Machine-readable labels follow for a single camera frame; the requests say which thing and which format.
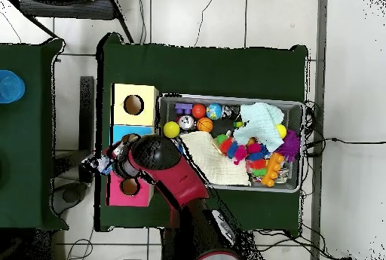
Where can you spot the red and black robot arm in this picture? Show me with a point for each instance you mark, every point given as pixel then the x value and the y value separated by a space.
pixel 175 175

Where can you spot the purple spiky toy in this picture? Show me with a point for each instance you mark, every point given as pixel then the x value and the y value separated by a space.
pixel 290 145

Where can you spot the cream waffle cloth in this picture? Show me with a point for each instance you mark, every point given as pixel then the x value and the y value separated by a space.
pixel 217 157

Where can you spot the blue globe ball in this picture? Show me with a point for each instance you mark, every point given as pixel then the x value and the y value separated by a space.
pixel 214 111

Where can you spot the mint green waffle cloth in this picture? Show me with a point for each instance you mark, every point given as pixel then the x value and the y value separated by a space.
pixel 261 121

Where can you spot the dark green side table cloth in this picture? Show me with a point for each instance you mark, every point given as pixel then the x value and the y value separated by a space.
pixel 27 151

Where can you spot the shallow mesh metal bin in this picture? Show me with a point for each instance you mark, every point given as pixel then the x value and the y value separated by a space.
pixel 289 112

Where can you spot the blue plastic cup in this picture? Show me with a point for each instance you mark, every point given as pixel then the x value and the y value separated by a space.
pixel 11 86

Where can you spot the crushed can with silver top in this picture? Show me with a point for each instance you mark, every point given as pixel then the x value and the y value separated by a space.
pixel 187 122

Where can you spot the multicolour spiky caterpillar toy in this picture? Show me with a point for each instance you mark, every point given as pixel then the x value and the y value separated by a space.
pixel 232 150

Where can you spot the orange plastic building block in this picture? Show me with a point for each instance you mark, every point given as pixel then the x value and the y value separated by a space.
pixel 273 169

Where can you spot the plain orange ball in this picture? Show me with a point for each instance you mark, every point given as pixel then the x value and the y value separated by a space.
pixel 199 111

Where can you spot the orange basketball toy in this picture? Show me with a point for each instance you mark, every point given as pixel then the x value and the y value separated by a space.
pixel 205 125

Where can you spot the black flat panel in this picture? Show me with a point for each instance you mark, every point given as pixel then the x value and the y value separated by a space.
pixel 87 106

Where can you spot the large yellow ball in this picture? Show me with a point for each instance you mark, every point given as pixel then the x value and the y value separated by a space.
pixel 171 129

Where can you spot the wooden box with three holes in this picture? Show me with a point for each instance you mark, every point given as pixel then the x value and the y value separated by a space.
pixel 132 115

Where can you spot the black chair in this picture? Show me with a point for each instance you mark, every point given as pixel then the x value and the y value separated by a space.
pixel 66 6

